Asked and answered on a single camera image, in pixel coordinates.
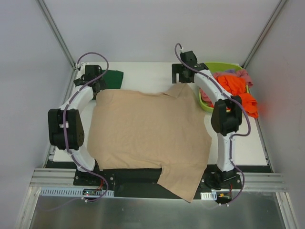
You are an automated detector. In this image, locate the right aluminium frame post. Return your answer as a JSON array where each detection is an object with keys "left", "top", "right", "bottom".
[{"left": 242, "top": 0, "right": 289, "bottom": 69}]

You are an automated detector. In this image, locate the aluminium frame post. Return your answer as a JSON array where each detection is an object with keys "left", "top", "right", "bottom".
[
  {"left": 242, "top": 0, "right": 289, "bottom": 69},
  {"left": 35, "top": 0, "right": 75, "bottom": 70}
]

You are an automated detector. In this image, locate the white cable duct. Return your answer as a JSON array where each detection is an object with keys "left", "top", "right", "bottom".
[
  {"left": 41, "top": 187, "right": 114, "bottom": 198},
  {"left": 200, "top": 191, "right": 217, "bottom": 201}
]

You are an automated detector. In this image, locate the orange t shirt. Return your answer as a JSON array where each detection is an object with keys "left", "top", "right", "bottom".
[{"left": 216, "top": 75, "right": 259, "bottom": 118}]

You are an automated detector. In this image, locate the left aluminium frame post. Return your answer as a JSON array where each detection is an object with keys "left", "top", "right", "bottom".
[{"left": 35, "top": 0, "right": 75, "bottom": 70}]

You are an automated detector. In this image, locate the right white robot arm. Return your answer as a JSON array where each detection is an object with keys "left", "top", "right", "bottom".
[{"left": 175, "top": 51, "right": 242, "bottom": 188}]

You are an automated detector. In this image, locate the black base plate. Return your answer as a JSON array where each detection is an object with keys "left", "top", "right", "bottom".
[{"left": 46, "top": 161, "right": 272, "bottom": 199}]

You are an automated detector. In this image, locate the green plastic basket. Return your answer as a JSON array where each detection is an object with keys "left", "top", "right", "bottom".
[{"left": 198, "top": 62, "right": 253, "bottom": 113}]

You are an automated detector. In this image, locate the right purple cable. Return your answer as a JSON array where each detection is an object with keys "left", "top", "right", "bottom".
[{"left": 175, "top": 43, "right": 251, "bottom": 210}]

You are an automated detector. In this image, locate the purple cable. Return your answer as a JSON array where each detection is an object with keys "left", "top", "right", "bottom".
[
  {"left": 175, "top": 43, "right": 251, "bottom": 210},
  {"left": 38, "top": 52, "right": 110, "bottom": 212}
]

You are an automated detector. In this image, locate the right white cable duct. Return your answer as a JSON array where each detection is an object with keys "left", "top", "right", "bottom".
[{"left": 200, "top": 191, "right": 217, "bottom": 201}]

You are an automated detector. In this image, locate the folded green t shirt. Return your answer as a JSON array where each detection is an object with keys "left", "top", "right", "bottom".
[{"left": 102, "top": 70, "right": 124, "bottom": 89}]

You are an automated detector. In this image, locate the lilac t shirt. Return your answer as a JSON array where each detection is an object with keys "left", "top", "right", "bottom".
[{"left": 224, "top": 69, "right": 236, "bottom": 74}]

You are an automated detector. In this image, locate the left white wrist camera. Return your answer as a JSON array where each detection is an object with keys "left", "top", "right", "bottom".
[{"left": 75, "top": 62, "right": 86, "bottom": 71}]

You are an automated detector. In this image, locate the front aluminium rail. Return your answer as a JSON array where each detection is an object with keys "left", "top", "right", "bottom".
[{"left": 30, "top": 168, "right": 288, "bottom": 192}]

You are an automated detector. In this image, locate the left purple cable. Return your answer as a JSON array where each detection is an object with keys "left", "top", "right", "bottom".
[{"left": 38, "top": 52, "right": 110, "bottom": 212}]

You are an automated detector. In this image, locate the left white cable duct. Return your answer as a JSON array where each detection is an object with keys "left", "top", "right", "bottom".
[{"left": 41, "top": 187, "right": 114, "bottom": 198}]

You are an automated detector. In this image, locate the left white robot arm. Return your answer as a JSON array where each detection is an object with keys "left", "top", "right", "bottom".
[{"left": 48, "top": 64, "right": 106, "bottom": 186}]

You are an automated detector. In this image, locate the pink t shirt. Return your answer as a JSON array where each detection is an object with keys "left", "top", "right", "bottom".
[{"left": 212, "top": 69, "right": 253, "bottom": 100}]

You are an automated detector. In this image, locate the beige t shirt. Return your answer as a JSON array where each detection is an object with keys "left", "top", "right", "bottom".
[{"left": 87, "top": 83, "right": 212, "bottom": 202}]

